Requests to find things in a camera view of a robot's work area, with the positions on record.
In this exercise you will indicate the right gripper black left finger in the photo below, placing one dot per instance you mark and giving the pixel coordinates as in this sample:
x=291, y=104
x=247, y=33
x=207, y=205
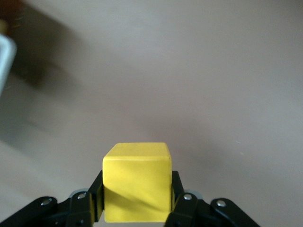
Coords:
x=80, y=208

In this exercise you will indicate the yellow cube block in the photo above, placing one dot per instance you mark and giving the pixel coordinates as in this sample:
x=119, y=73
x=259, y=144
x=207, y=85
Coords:
x=137, y=177

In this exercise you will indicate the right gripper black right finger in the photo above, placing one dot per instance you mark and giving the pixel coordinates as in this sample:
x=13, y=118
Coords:
x=187, y=210

